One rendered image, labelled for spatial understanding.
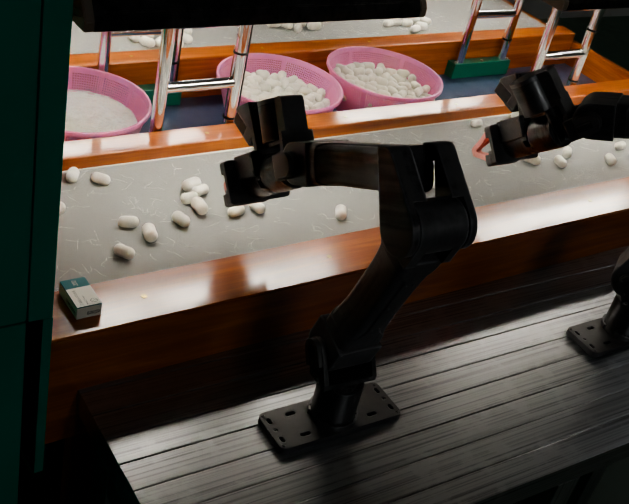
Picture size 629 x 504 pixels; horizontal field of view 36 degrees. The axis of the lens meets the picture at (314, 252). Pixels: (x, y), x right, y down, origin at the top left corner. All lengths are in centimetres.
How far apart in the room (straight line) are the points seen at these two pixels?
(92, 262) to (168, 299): 15
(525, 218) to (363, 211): 30
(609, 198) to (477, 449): 73
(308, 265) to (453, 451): 35
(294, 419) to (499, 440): 30
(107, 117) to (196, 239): 42
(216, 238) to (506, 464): 55
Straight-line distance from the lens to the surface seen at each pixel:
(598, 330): 169
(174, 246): 148
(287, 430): 129
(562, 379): 156
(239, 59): 176
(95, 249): 145
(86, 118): 180
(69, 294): 128
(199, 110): 203
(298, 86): 207
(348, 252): 150
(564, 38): 279
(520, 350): 158
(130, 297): 132
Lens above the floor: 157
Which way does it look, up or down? 33 degrees down
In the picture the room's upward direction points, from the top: 14 degrees clockwise
